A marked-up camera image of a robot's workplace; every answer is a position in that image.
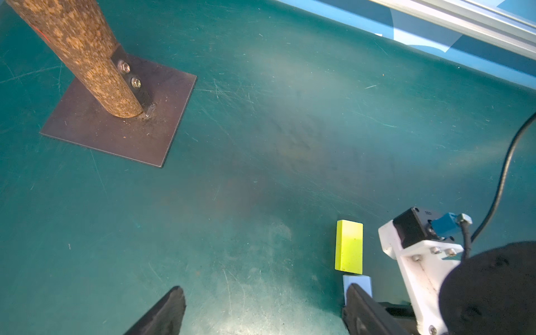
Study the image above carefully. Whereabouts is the light blue block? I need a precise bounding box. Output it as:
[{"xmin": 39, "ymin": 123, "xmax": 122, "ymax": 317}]
[{"xmin": 343, "ymin": 274, "xmax": 373, "ymax": 306}]

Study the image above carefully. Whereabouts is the pink blossom artificial tree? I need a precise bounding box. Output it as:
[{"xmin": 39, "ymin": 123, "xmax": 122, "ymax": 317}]
[{"xmin": 7, "ymin": 1, "xmax": 142, "ymax": 118}]

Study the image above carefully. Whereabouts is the lime green block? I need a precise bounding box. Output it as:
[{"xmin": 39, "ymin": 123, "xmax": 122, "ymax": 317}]
[{"xmin": 334, "ymin": 220, "xmax": 364, "ymax": 275}]

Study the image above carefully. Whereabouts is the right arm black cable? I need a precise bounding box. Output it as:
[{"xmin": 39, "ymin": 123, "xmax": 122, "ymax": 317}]
[{"xmin": 470, "ymin": 110, "xmax": 536, "ymax": 244}]

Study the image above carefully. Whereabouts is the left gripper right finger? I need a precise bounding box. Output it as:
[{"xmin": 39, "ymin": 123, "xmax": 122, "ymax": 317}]
[{"xmin": 342, "ymin": 284, "xmax": 413, "ymax": 334}]

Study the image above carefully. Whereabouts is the horizontal back frame bar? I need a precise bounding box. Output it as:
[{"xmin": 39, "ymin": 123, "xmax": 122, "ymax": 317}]
[{"xmin": 377, "ymin": 1, "xmax": 535, "ymax": 59}]

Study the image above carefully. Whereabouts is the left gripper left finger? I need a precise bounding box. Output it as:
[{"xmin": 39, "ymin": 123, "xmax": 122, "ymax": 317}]
[{"xmin": 124, "ymin": 286, "xmax": 186, "ymax": 335}]

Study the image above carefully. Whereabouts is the dark tree base plate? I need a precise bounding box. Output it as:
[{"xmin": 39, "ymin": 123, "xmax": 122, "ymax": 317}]
[{"xmin": 40, "ymin": 46, "xmax": 197, "ymax": 168}]

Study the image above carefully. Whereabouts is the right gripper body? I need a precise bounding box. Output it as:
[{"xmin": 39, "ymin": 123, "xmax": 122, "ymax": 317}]
[{"xmin": 439, "ymin": 241, "xmax": 535, "ymax": 334}]

